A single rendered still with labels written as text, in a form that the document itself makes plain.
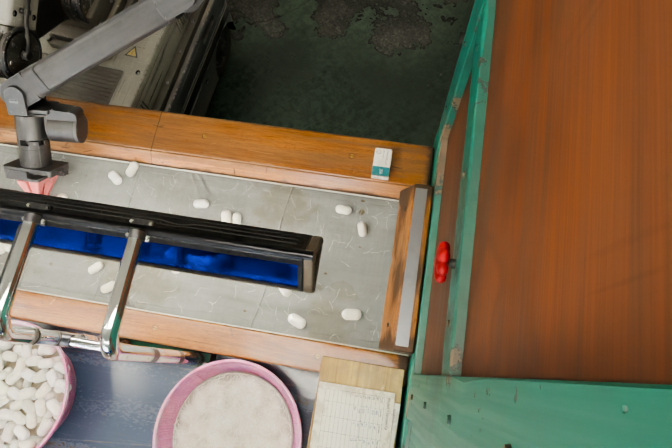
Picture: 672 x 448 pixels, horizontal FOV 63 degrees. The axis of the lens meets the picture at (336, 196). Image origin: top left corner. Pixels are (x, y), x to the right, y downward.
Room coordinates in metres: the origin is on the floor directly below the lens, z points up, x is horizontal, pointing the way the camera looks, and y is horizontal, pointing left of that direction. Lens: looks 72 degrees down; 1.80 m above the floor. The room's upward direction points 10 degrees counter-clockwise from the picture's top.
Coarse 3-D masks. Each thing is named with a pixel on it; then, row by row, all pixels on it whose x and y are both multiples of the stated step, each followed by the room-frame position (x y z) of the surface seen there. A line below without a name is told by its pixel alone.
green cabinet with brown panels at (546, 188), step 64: (512, 0) 0.31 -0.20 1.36; (576, 0) 0.18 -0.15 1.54; (640, 0) 0.12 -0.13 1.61; (512, 64) 0.23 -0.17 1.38; (576, 64) 0.13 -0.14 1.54; (640, 64) 0.09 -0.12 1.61; (448, 128) 0.38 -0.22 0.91; (512, 128) 0.16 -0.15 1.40; (576, 128) 0.10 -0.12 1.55; (640, 128) 0.07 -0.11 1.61; (448, 192) 0.24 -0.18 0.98; (512, 192) 0.11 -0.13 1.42; (576, 192) 0.06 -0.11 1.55; (640, 192) 0.04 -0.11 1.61; (512, 256) 0.06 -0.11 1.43; (576, 256) 0.03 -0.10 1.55; (640, 256) 0.02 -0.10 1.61; (448, 320) 0.03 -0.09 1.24; (512, 320) 0.02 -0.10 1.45; (576, 320) 0.01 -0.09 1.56; (640, 320) 0.00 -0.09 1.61; (448, 384) -0.02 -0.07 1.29; (512, 384) -0.02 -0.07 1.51; (576, 384) -0.02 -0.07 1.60; (640, 384) -0.02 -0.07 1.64
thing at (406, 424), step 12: (432, 168) 0.37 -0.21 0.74; (432, 180) 0.33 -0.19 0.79; (420, 300) 0.10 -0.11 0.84; (408, 372) -0.01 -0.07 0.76; (408, 384) -0.03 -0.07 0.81; (408, 396) -0.05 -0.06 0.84; (408, 420) -0.08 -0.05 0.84; (408, 432) -0.10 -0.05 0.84; (396, 444) -0.14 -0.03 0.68; (408, 444) -0.12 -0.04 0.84
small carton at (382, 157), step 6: (378, 150) 0.41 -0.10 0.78; (384, 150) 0.41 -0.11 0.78; (390, 150) 0.41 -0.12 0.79; (378, 156) 0.40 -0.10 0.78; (384, 156) 0.40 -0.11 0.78; (390, 156) 0.40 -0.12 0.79; (378, 162) 0.39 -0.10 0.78; (384, 162) 0.39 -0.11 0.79; (390, 162) 0.38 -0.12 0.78; (372, 168) 0.38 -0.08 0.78; (378, 168) 0.38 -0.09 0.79; (384, 168) 0.37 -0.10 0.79; (372, 174) 0.37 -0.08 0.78; (378, 174) 0.36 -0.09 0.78; (384, 174) 0.36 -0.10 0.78
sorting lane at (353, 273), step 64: (64, 192) 0.46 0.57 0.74; (128, 192) 0.44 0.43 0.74; (192, 192) 0.41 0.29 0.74; (256, 192) 0.39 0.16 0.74; (320, 192) 0.36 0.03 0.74; (0, 256) 0.35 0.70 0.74; (64, 256) 0.32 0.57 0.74; (384, 256) 0.21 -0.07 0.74; (256, 320) 0.13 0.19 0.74; (320, 320) 0.11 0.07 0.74
